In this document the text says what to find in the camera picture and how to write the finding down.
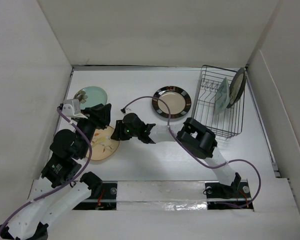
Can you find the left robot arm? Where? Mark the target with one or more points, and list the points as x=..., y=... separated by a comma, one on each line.
x=64, y=181

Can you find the striped rim round plate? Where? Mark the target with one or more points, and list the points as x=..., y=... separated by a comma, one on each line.
x=177, y=99

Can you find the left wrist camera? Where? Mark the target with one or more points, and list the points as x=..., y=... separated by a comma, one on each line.
x=71, y=108

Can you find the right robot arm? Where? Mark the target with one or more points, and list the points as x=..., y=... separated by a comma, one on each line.
x=196, y=139

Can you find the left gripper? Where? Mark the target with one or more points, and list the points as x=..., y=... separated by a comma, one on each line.
x=100, y=115

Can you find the teal round flower plate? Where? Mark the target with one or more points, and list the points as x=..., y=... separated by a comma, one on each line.
x=91, y=96

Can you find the foil tape strip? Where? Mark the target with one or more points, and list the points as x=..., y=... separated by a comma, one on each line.
x=161, y=196

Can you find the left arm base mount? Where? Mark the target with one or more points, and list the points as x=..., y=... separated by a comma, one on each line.
x=105, y=200

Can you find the tan round bird plate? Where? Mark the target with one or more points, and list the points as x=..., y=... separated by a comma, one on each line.
x=102, y=144

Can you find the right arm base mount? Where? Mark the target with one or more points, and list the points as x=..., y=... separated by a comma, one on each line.
x=218, y=199

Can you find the grey rim cream plate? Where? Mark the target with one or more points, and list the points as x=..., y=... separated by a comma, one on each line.
x=237, y=87

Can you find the wire dish rack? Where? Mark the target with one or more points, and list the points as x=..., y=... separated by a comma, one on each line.
x=227, y=124

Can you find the teal rectangular divided plate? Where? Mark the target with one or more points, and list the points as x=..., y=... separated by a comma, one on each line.
x=222, y=97

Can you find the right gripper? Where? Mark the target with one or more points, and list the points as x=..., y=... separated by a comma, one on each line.
x=118, y=134

